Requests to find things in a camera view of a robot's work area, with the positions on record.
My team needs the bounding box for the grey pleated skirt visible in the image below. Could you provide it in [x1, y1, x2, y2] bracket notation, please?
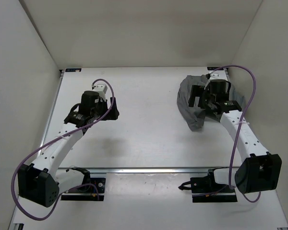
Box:
[177, 74, 246, 131]

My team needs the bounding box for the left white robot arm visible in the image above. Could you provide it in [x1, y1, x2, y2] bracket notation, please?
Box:
[17, 90, 119, 207]

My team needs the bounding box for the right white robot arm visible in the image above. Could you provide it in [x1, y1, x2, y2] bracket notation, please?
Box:
[189, 79, 282, 194]

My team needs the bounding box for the left blue corner label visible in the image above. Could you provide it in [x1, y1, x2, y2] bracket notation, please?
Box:
[65, 68, 82, 72]

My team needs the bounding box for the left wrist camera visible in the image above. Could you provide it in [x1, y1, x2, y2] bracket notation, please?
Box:
[92, 84, 108, 101]

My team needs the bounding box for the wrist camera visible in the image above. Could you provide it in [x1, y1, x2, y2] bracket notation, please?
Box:
[92, 84, 108, 101]
[205, 71, 219, 79]

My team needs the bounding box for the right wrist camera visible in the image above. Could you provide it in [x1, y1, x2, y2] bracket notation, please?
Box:
[205, 71, 219, 79]

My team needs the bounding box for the aluminium table rail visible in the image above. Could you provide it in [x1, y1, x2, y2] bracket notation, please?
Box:
[57, 167, 240, 174]

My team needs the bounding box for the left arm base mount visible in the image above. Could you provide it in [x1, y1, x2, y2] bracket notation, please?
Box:
[56, 167, 106, 202]

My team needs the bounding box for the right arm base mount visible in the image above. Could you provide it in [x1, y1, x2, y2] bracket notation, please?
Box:
[178, 167, 238, 203]

